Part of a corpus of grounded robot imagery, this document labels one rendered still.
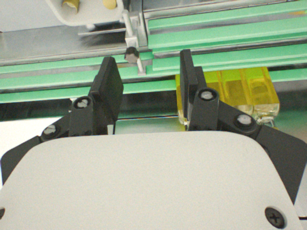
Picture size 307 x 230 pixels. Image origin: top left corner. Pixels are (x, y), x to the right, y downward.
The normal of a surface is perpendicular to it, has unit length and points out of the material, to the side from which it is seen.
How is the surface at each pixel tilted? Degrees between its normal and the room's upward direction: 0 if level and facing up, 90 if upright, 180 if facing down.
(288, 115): 89
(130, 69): 90
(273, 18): 90
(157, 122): 90
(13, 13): 0
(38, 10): 0
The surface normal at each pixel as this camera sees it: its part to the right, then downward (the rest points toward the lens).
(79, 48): -0.13, -0.42
